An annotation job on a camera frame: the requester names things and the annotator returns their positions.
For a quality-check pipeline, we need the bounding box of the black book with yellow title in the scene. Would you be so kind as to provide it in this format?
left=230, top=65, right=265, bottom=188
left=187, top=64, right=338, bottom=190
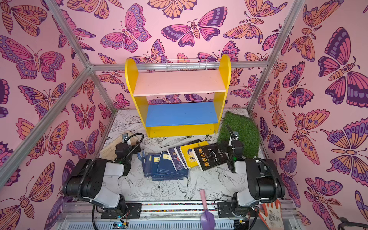
left=194, top=143, right=228, bottom=171

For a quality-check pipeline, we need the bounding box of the navy book with yellow label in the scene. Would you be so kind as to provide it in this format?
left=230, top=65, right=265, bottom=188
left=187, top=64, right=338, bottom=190
left=157, top=151, right=189, bottom=178

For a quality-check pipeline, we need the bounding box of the yellow book with cartoon figure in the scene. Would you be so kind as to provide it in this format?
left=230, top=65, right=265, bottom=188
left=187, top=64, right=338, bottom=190
left=180, top=141, right=209, bottom=168

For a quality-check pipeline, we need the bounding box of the dark purple book with figure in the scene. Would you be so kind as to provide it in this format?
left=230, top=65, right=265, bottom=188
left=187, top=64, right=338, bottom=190
left=174, top=146, right=189, bottom=169

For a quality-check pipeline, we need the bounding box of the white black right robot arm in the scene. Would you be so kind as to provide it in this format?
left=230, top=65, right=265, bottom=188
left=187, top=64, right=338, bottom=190
left=226, top=125, right=286, bottom=216

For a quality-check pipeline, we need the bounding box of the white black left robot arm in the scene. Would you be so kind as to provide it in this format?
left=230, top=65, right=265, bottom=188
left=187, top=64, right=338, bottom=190
left=62, top=133, right=144, bottom=218

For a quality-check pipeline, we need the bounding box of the navy book bottom left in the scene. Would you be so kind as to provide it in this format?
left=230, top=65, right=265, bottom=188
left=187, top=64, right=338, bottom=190
left=137, top=150, right=151, bottom=178

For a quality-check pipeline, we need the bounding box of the green artificial grass mat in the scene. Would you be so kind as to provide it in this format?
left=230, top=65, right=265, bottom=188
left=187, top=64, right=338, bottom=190
left=217, top=111, right=261, bottom=158

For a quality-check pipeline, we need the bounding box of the navy book yellow label middle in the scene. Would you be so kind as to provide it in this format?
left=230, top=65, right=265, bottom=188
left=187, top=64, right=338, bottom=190
left=149, top=154, right=184, bottom=181

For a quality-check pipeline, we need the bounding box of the yellow shelf with coloured boards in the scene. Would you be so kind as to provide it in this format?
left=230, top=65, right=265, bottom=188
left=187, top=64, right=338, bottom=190
left=125, top=55, right=232, bottom=138

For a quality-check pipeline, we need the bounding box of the orange and white work glove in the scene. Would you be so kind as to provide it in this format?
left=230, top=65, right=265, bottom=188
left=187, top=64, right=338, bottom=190
left=258, top=199, right=285, bottom=230

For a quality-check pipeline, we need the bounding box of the small green circuit board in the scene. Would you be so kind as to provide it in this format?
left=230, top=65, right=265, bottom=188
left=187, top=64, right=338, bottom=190
left=112, top=221, right=127, bottom=230

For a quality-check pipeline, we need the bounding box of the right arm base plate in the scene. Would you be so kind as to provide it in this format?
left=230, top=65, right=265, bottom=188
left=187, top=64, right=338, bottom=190
left=214, top=201, right=251, bottom=219

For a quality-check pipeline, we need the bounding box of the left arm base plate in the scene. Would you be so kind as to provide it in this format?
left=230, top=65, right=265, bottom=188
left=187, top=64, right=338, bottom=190
left=101, top=203, right=142, bottom=219

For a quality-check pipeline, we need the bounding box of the purple trowel with pink handle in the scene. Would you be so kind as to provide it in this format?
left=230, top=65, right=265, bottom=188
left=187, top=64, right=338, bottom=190
left=200, top=189, right=215, bottom=230

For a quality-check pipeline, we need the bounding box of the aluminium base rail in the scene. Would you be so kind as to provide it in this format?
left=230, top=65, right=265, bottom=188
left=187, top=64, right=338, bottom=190
left=56, top=199, right=297, bottom=230

